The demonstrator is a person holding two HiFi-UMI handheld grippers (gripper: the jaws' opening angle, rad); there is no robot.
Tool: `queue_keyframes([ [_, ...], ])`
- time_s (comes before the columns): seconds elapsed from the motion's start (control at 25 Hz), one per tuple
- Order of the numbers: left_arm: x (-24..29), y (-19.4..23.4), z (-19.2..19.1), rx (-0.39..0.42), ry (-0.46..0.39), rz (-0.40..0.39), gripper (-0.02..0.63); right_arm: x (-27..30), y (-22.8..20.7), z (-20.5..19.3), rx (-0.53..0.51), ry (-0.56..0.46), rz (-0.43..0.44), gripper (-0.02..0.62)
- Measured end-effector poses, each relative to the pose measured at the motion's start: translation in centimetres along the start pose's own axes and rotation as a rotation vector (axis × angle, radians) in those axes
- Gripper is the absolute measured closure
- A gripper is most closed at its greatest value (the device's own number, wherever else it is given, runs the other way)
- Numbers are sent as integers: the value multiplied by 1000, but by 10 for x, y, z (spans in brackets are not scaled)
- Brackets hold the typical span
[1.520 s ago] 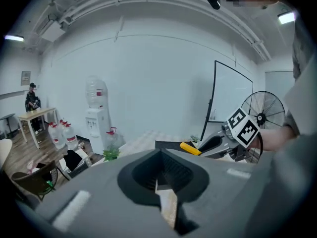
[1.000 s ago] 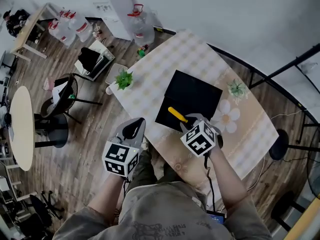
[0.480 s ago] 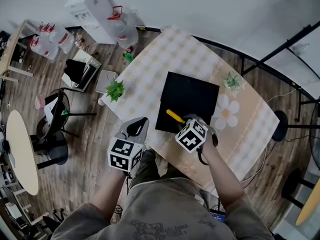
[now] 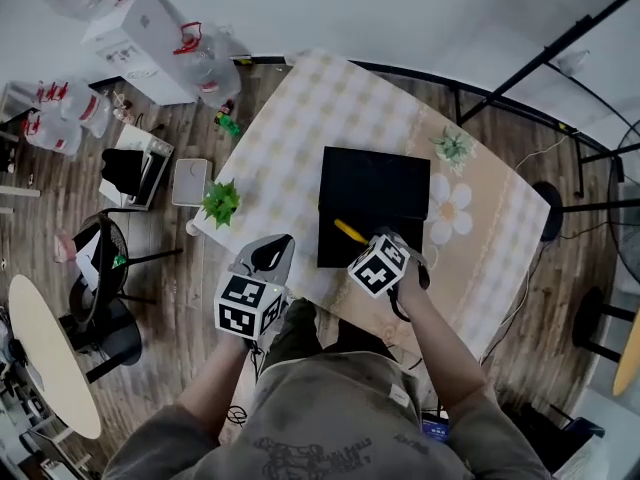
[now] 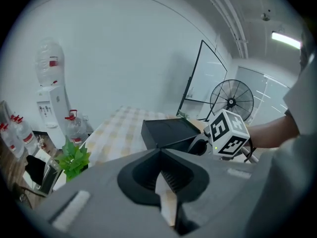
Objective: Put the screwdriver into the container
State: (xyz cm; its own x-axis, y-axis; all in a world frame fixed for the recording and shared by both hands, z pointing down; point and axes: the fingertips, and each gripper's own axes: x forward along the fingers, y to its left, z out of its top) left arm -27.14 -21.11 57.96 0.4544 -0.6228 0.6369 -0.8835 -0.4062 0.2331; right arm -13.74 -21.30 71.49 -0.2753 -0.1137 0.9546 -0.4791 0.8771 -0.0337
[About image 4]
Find black cloth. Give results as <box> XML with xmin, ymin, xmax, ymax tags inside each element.
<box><xmin>100</xmin><ymin>147</ymin><xmax>147</xmax><ymax>198</ymax></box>

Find small green potted plant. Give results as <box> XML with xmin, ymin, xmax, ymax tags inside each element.
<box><xmin>201</xmin><ymin>178</ymin><xmax>242</xmax><ymax>230</ymax></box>

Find green drink bottle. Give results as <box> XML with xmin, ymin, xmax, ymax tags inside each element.
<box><xmin>214</xmin><ymin>98</ymin><xmax>242</xmax><ymax>138</ymax></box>

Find black stool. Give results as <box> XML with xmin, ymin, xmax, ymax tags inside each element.
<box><xmin>571</xmin><ymin>286</ymin><xmax>636</xmax><ymax>364</ymax></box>

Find person's left forearm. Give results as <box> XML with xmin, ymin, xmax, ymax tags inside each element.
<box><xmin>174</xmin><ymin>334</ymin><xmax>252</xmax><ymax>450</ymax></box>

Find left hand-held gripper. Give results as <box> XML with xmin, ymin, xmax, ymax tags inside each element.
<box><xmin>213</xmin><ymin>233</ymin><xmax>297</xmax><ymax>342</ymax></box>

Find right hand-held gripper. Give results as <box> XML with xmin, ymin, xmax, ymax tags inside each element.
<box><xmin>346</xmin><ymin>227</ymin><xmax>432</xmax><ymax>300</ymax></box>

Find black round stand base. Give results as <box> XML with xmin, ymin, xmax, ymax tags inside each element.
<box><xmin>531</xmin><ymin>181</ymin><xmax>565</xmax><ymax>243</ymax></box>

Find black wicker chair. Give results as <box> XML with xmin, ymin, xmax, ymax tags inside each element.
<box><xmin>58</xmin><ymin>206</ymin><xmax>185</xmax><ymax>385</ymax></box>

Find person's dark trousers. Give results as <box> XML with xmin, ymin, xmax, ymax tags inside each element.
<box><xmin>261</xmin><ymin>297</ymin><xmax>399</xmax><ymax>371</ymax></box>

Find pale green potted plant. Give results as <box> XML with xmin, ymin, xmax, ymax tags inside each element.
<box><xmin>429</xmin><ymin>125</ymin><xmax>477</xmax><ymax>173</ymax></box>

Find yellow wooden board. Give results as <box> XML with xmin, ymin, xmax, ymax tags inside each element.
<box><xmin>611</xmin><ymin>307</ymin><xmax>640</xmax><ymax>398</ymax></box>

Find black container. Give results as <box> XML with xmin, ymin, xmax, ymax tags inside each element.
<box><xmin>316</xmin><ymin>145</ymin><xmax>432</xmax><ymax>270</ymax></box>

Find white cardboard box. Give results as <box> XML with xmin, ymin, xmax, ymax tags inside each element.
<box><xmin>80</xmin><ymin>0</ymin><xmax>200</xmax><ymax>108</ymax></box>

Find white square device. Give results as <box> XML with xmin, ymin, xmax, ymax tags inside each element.
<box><xmin>171</xmin><ymin>157</ymin><xmax>214</xmax><ymax>207</ymax></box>

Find person's right forearm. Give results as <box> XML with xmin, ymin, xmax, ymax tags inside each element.
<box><xmin>396</xmin><ymin>261</ymin><xmax>490</xmax><ymax>415</ymax></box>

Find white countertop oven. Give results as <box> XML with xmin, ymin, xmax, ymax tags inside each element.
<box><xmin>98</xmin><ymin>123</ymin><xmax>176</xmax><ymax>213</ymax></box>

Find black metal frame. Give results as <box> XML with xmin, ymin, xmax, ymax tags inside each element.
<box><xmin>349</xmin><ymin>0</ymin><xmax>640</xmax><ymax>199</ymax></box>

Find checked floral tablecloth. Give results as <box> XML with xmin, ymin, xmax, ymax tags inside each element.
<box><xmin>191</xmin><ymin>49</ymin><xmax>552</xmax><ymax>365</ymax></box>

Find black standing fan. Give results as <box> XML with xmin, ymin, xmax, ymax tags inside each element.
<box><xmin>606</xmin><ymin>120</ymin><xmax>640</xmax><ymax>289</ymax></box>

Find white cable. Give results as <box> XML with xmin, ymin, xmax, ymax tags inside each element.
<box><xmin>479</xmin><ymin>134</ymin><xmax>581</xmax><ymax>364</ymax></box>

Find round beige table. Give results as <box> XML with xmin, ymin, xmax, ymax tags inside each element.
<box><xmin>7</xmin><ymin>273</ymin><xmax>104</xmax><ymax>441</ymax></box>

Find person's grey printed shirt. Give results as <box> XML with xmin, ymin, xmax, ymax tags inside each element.
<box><xmin>101</xmin><ymin>350</ymin><xmax>552</xmax><ymax>480</ymax></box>

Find blue screen phone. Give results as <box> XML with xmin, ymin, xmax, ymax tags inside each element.
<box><xmin>420</xmin><ymin>414</ymin><xmax>452</xmax><ymax>445</ymax></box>

